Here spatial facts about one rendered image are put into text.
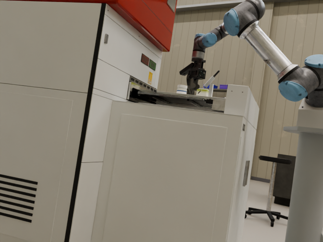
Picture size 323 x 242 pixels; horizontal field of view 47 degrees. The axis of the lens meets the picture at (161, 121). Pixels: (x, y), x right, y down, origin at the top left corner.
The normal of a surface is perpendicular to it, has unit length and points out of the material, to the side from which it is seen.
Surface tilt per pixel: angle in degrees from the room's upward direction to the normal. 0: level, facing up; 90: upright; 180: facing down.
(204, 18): 90
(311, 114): 90
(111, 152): 90
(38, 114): 90
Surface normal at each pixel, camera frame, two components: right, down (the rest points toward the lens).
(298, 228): -0.61, -0.12
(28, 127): -0.30, -0.08
